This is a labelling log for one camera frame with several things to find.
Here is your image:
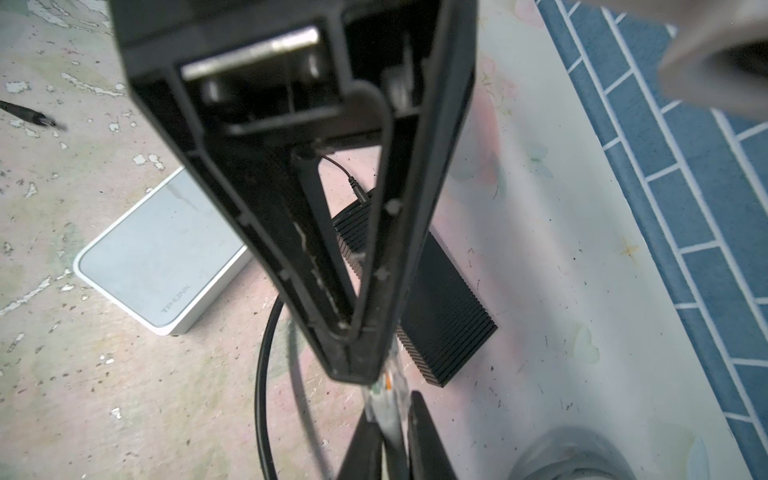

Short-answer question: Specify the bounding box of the grey ethernet cable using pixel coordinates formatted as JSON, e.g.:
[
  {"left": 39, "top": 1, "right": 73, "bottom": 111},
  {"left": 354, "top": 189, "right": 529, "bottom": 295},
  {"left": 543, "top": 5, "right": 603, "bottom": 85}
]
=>
[{"left": 359, "top": 335, "right": 415, "bottom": 480}]

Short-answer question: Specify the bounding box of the white small router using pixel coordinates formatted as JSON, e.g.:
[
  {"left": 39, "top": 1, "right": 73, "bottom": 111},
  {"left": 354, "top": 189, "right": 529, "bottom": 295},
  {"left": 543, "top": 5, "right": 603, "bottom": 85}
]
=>
[{"left": 73, "top": 168, "right": 253, "bottom": 336}]

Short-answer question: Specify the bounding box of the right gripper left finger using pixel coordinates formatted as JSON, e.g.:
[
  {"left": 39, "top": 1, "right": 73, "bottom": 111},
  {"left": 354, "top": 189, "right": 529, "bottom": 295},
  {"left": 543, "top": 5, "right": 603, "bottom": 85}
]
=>
[{"left": 336, "top": 413, "right": 383, "bottom": 480}]

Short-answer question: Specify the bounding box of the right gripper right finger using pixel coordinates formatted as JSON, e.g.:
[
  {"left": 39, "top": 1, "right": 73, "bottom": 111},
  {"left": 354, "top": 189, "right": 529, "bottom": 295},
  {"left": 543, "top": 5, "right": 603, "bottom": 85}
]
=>
[{"left": 407, "top": 391, "right": 457, "bottom": 480}]

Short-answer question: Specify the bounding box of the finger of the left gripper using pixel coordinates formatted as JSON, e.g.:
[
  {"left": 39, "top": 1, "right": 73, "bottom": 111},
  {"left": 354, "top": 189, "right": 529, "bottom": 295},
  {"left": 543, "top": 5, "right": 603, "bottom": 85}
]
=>
[{"left": 347, "top": 1, "right": 478, "bottom": 384}]

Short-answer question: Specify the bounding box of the black ribbed box device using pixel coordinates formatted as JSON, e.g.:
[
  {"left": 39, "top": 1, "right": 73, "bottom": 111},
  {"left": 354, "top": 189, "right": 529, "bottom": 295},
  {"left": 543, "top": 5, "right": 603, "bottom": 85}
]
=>
[{"left": 331, "top": 188, "right": 499, "bottom": 388}]

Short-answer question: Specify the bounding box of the long black cable loop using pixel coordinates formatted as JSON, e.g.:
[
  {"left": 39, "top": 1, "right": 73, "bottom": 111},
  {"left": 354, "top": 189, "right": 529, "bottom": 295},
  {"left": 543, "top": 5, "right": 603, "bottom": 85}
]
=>
[{"left": 254, "top": 293, "right": 286, "bottom": 480}]

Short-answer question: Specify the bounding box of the black adapter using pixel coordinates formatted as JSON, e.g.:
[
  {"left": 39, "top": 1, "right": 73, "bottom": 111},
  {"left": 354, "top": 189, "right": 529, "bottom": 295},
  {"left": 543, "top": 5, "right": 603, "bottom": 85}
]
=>
[{"left": 0, "top": 100, "right": 59, "bottom": 128}]

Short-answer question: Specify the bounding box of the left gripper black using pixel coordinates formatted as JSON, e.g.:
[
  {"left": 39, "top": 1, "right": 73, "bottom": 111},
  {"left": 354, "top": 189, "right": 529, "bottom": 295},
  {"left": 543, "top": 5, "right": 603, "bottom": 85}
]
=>
[{"left": 109, "top": 1, "right": 447, "bottom": 384}]

